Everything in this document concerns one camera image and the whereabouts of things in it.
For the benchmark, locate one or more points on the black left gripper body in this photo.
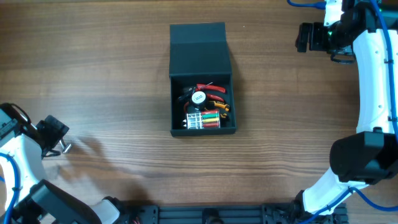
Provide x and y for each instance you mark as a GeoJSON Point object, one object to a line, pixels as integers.
{"type": "Point", "coordinates": [54, 131]}

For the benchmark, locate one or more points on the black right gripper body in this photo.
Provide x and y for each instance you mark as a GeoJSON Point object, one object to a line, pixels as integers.
{"type": "Point", "coordinates": [311, 37]}

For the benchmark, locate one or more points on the silver metal socket wrench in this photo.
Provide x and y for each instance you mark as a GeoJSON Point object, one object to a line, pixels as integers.
{"type": "Point", "coordinates": [66, 147]}

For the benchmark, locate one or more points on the dark green box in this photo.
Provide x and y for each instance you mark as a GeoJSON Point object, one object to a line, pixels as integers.
{"type": "Point", "coordinates": [199, 53]}

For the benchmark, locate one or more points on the orange black needle-nose pliers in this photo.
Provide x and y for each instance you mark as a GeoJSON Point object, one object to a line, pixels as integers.
{"type": "Point", "coordinates": [222, 106]}

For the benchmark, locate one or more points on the red handled snips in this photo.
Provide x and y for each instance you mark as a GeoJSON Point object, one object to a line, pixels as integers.
{"type": "Point", "coordinates": [213, 97]}

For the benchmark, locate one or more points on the clear pack coloured screwdrivers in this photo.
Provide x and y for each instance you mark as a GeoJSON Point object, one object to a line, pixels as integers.
{"type": "Point", "coordinates": [204, 119]}

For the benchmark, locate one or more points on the black red small screwdriver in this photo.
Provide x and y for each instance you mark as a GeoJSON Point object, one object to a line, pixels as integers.
{"type": "Point", "coordinates": [190, 90]}

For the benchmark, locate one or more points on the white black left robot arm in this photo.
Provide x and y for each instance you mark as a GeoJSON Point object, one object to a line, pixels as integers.
{"type": "Point", "coordinates": [30, 196]}

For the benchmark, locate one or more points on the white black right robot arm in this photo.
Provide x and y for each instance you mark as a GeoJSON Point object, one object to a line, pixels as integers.
{"type": "Point", "coordinates": [364, 33]}

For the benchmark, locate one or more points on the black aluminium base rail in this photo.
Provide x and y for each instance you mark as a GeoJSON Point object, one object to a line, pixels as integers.
{"type": "Point", "coordinates": [267, 213]}

